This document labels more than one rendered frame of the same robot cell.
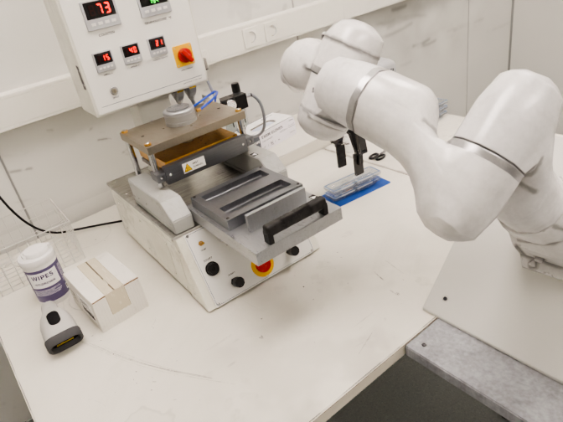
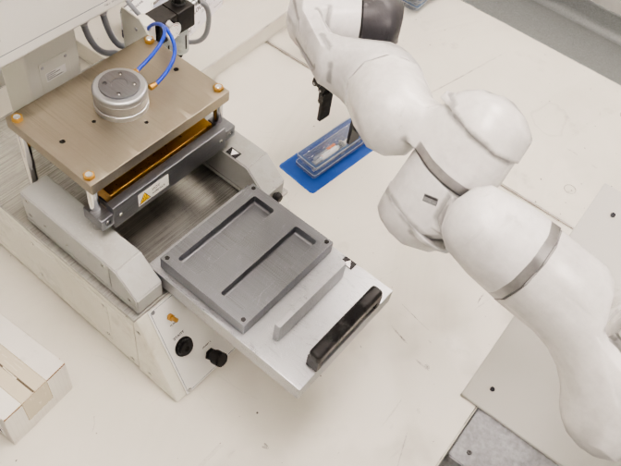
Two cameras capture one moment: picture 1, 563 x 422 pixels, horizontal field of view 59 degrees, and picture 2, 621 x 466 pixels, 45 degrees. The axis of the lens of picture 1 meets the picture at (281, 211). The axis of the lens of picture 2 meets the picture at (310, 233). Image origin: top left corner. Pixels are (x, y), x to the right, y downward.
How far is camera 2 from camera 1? 0.65 m
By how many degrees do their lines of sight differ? 31
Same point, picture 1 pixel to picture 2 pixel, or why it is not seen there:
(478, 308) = (532, 408)
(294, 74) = (383, 144)
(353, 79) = (522, 254)
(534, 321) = not seen: hidden behind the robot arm
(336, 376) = not seen: outside the picture
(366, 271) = (381, 324)
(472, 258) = (532, 346)
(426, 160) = (602, 385)
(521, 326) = not seen: hidden behind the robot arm
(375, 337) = (411, 441)
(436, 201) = (602, 432)
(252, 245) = (289, 371)
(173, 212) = (136, 284)
